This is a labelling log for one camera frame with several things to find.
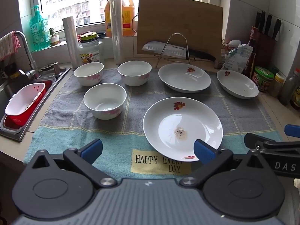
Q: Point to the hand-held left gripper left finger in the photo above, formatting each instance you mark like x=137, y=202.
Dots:
x=92, y=148

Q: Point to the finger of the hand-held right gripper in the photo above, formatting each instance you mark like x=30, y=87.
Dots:
x=293, y=130
x=254, y=140

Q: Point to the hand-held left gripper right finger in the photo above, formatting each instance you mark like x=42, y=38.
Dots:
x=202, y=151

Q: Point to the white plate red flowers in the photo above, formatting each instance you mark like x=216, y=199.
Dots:
x=182, y=78
x=236, y=84
x=164, y=119

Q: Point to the white bowl pink flowers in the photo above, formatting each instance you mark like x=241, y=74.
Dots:
x=134, y=71
x=88, y=71
x=105, y=98

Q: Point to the dark bottle yellow label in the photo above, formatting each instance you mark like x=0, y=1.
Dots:
x=295, y=98

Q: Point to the grey bottle red cap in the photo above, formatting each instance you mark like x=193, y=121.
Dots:
x=289, y=86

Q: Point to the grey and teal checked towel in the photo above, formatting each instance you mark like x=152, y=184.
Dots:
x=131, y=126

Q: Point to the small yellow lidded jar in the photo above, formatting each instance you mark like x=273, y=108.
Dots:
x=277, y=84

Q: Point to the green lidded sauce jar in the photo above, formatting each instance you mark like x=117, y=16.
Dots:
x=262, y=78

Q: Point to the red drain basket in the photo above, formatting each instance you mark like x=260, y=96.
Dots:
x=48, y=88

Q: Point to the red white basin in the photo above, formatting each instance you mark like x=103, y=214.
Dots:
x=25, y=100

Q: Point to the white printed paper bag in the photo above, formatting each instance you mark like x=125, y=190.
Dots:
x=238, y=58

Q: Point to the dark wooden knife block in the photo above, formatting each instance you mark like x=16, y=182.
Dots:
x=266, y=49

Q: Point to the metal sink knob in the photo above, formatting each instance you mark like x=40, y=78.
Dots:
x=57, y=68

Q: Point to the dark sauce bottle red label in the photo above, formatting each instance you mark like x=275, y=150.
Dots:
x=252, y=49

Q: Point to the red and white bag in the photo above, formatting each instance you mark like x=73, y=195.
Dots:
x=228, y=49

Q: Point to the glass jar green lid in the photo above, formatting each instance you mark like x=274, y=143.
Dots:
x=91, y=51

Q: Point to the stainless steel sink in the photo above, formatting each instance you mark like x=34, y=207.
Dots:
x=9, y=86

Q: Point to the small potted plant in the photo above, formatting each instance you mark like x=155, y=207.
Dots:
x=54, y=39

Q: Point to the metal faucet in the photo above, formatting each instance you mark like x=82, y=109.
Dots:
x=28, y=51

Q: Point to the clear plastic wrap roll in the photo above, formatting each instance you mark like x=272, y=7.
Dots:
x=116, y=28

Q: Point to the green dish soap bottle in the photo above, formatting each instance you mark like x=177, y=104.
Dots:
x=37, y=30

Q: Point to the pink dish cloth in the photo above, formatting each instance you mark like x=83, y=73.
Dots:
x=9, y=45

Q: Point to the bamboo cutting board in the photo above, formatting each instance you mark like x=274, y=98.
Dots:
x=180, y=18

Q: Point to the large orange cooking wine jug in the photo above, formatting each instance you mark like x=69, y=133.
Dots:
x=127, y=16

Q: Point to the window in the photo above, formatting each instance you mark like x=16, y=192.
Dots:
x=75, y=2

